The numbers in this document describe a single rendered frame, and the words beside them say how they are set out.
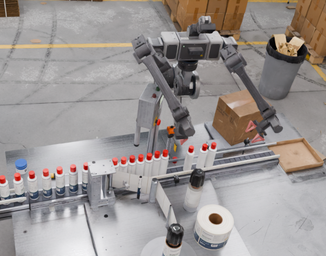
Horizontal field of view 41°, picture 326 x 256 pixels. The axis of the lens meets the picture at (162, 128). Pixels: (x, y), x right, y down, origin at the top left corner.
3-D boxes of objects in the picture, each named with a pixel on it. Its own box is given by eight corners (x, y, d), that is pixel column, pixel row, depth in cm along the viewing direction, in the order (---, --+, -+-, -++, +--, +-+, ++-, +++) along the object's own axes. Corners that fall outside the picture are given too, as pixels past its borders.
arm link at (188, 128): (184, 104, 236) (171, 112, 237) (190, 118, 227) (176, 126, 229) (194, 117, 244) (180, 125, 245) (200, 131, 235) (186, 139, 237)
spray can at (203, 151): (197, 171, 283) (203, 148, 270) (194, 165, 287) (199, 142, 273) (204, 170, 285) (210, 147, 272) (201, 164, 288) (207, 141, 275)
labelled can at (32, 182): (30, 201, 250) (27, 176, 237) (29, 194, 254) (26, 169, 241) (39, 199, 252) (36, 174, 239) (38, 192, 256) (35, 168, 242)
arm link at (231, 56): (231, 38, 243) (215, 49, 246) (243, 58, 240) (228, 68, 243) (241, 56, 286) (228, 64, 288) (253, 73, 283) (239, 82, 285)
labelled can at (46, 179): (43, 198, 253) (41, 174, 239) (42, 192, 256) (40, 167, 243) (53, 197, 254) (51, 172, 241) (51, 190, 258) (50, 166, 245)
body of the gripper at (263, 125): (259, 132, 262) (269, 124, 259) (253, 121, 269) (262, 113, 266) (265, 136, 266) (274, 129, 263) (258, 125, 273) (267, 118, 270)
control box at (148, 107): (136, 125, 248) (138, 98, 236) (145, 108, 261) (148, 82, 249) (153, 130, 247) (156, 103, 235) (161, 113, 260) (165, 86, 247)
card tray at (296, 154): (285, 172, 299) (287, 168, 296) (267, 147, 317) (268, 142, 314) (322, 165, 308) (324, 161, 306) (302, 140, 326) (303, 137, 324)
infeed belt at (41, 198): (29, 208, 252) (29, 203, 249) (28, 196, 257) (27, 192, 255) (276, 163, 304) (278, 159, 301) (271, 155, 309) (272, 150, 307)
